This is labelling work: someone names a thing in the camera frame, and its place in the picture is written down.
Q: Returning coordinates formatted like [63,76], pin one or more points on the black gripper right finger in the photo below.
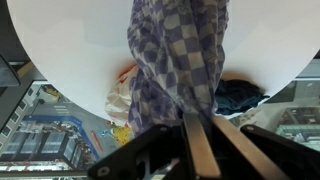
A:
[246,150]

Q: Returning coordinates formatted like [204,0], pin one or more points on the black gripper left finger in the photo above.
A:
[200,153]

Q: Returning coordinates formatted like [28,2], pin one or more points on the purple white checkered cloth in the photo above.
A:
[180,63]

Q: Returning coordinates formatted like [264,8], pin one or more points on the dark blue cloth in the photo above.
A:
[238,96]

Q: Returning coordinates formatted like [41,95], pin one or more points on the white red patterned cloth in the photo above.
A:
[118,103]

